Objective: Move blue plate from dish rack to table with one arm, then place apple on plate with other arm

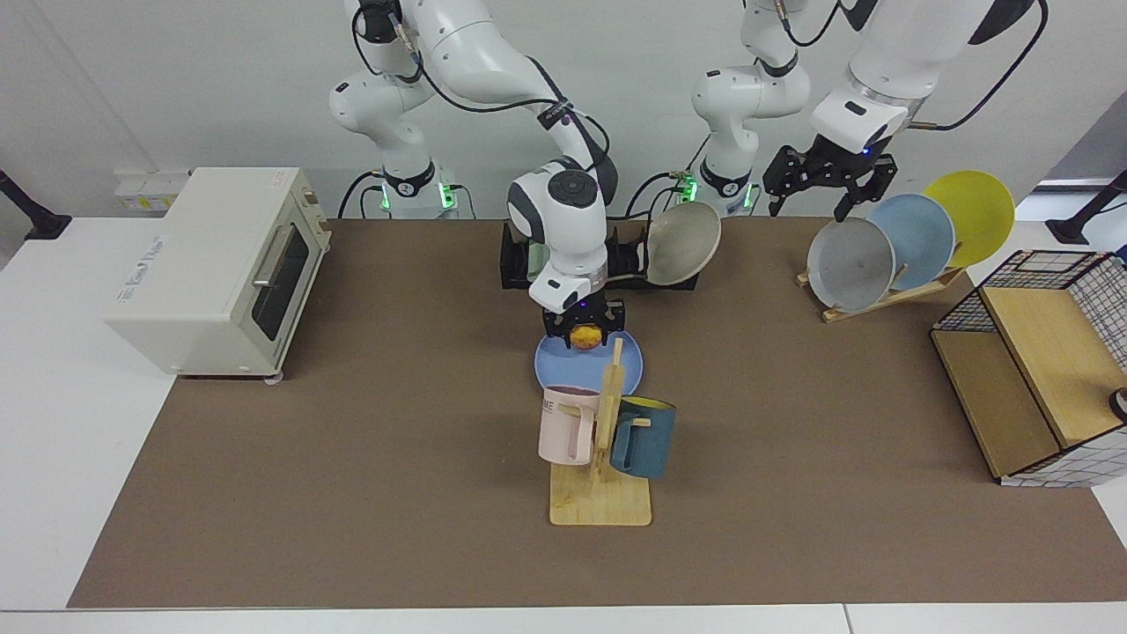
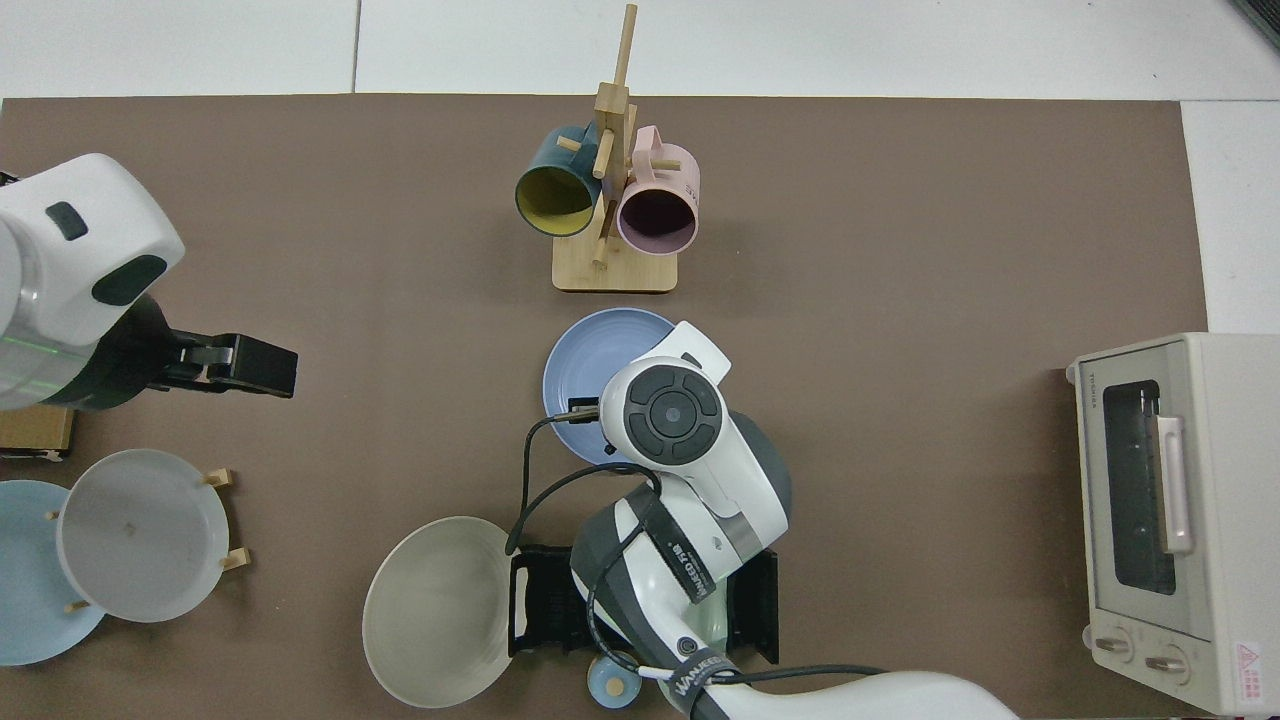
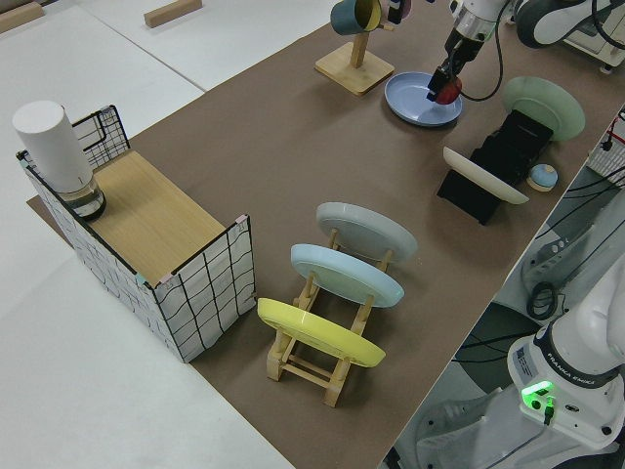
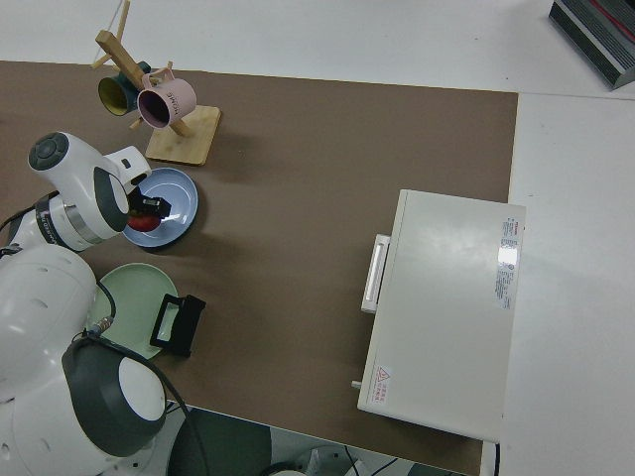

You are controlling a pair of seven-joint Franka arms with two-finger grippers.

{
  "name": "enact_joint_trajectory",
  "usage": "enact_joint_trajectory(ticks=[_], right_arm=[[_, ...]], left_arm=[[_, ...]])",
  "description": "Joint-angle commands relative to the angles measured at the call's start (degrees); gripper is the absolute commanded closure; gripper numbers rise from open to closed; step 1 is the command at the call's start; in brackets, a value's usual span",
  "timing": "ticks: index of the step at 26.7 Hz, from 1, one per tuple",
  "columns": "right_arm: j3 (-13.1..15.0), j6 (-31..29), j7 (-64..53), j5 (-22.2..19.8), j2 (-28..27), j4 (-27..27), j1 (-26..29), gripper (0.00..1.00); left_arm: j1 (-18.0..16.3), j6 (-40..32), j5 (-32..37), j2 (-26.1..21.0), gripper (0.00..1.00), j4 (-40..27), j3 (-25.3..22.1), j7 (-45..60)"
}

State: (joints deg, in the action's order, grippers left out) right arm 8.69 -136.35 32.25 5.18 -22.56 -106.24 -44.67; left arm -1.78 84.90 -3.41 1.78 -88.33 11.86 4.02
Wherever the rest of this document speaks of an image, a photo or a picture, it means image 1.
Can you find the red yellow apple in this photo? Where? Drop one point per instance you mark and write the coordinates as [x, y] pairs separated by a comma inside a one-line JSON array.
[[586, 337]]

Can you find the grey plate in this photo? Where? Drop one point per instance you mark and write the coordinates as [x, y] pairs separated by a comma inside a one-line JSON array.
[[850, 264]]

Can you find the black dish rack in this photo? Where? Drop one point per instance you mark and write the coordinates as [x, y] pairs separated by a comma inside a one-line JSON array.
[[629, 260]]

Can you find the green plate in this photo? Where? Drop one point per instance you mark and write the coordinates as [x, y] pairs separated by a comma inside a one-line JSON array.
[[535, 264]]

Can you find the light blue plate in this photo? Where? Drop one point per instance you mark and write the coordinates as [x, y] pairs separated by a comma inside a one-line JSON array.
[[920, 233]]

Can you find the beige plate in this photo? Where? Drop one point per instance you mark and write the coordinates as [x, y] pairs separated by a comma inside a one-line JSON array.
[[682, 242]]

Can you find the wooden plate rack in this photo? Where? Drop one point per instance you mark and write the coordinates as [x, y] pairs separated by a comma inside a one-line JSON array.
[[880, 304]]

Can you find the yellow plate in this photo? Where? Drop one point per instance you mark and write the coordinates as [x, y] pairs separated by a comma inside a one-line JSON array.
[[973, 211]]

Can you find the pink mug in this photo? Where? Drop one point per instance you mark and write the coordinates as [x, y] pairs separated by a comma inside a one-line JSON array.
[[563, 423]]

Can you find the dark blue mug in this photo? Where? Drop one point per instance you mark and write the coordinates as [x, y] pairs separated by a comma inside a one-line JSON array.
[[647, 440]]

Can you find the wooden cup stand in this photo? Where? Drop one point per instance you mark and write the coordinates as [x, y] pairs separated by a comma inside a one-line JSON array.
[[599, 506]]

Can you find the brown table cloth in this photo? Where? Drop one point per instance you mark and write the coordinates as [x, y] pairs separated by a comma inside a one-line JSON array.
[[352, 528]]

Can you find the dark round object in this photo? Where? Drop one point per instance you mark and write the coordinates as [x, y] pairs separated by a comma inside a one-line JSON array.
[[1120, 405]]

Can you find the pale toaster oven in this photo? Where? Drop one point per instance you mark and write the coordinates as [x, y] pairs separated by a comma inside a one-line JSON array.
[[194, 273]]

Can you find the white wall socket box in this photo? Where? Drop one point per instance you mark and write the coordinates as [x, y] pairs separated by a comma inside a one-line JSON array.
[[150, 187]]

